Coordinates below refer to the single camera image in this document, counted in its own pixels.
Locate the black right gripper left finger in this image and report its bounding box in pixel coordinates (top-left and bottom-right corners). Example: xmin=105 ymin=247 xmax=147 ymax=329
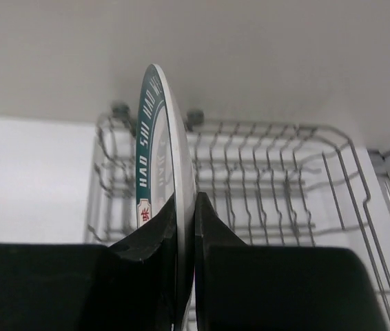
xmin=0 ymin=199 xmax=177 ymax=330

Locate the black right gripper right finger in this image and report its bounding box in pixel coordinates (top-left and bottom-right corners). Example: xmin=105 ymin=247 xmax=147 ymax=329
xmin=194 ymin=192 xmax=387 ymax=330

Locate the white plate teal rim front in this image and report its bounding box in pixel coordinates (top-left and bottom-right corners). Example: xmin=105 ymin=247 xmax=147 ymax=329
xmin=136 ymin=64 xmax=196 ymax=330

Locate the grey wire dish rack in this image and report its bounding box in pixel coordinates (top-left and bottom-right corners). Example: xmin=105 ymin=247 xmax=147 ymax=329
xmin=85 ymin=103 xmax=390 ymax=330

